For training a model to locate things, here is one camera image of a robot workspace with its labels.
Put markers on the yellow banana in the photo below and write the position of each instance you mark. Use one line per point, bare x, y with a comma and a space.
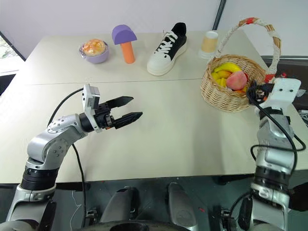
228, 66

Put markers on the black post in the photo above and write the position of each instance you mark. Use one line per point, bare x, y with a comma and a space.
219, 14

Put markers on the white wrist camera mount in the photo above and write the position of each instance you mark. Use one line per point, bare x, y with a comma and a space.
90, 96
285, 91

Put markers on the yellow orange mango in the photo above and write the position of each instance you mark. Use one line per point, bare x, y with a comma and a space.
220, 78

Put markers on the pink peach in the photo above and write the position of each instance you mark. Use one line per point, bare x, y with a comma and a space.
237, 80

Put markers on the small orange fruit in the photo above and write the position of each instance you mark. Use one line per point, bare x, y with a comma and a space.
240, 91

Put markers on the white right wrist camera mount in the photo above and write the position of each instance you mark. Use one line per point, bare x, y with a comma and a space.
285, 91

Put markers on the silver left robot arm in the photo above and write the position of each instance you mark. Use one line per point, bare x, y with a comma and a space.
57, 127

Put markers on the purple orange mushroom block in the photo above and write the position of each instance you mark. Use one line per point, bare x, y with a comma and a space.
126, 41

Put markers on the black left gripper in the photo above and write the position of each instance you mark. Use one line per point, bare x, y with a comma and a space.
103, 118

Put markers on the purple bowl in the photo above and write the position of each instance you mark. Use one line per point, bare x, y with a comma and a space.
98, 57

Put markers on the black framed window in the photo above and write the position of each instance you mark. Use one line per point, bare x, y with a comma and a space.
7, 48

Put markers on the plastic wrapped bread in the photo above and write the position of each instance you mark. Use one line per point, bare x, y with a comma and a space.
92, 47

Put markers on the white black sneaker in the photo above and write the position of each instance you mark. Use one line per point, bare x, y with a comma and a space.
166, 55

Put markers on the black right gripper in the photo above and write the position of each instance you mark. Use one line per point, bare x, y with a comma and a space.
263, 91

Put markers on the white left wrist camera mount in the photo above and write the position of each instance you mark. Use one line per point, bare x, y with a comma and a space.
90, 96

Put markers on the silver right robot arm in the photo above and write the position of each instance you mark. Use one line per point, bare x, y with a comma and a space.
272, 134

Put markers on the tan paper cup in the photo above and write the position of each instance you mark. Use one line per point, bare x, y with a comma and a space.
209, 44

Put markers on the dark grey rounded shape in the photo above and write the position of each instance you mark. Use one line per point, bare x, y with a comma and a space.
183, 207
120, 204

